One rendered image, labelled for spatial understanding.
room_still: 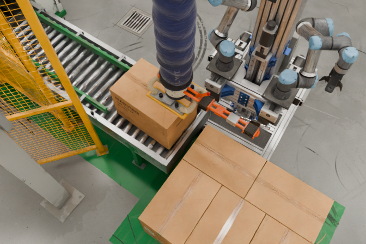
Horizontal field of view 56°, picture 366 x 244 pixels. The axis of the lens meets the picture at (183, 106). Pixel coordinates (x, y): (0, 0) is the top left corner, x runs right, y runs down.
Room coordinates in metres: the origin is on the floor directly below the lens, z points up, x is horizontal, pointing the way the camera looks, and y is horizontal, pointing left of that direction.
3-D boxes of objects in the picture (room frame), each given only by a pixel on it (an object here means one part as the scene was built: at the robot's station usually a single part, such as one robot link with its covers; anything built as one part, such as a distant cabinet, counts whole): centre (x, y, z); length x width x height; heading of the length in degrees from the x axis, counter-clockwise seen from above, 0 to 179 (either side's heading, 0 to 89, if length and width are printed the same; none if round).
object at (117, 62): (2.35, 1.05, 0.60); 1.60 x 0.10 x 0.09; 55
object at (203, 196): (0.64, -0.43, 0.34); 1.20 x 1.00 x 0.40; 55
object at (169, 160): (1.26, -0.05, 0.58); 0.70 x 0.03 x 0.06; 145
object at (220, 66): (1.67, -0.34, 1.09); 0.15 x 0.15 x 0.10
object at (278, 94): (1.41, -0.76, 1.09); 0.15 x 0.15 x 0.10
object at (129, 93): (1.47, 0.24, 0.75); 0.60 x 0.40 x 0.40; 53
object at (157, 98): (1.25, 0.10, 1.17); 0.34 x 0.10 x 0.05; 54
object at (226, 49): (1.68, -0.33, 1.20); 0.13 x 0.12 x 0.14; 28
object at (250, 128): (0.97, -0.44, 1.28); 0.08 x 0.07 x 0.05; 54
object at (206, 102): (1.18, -0.16, 1.28); 0.10 x 0.08 x 0.06; 144
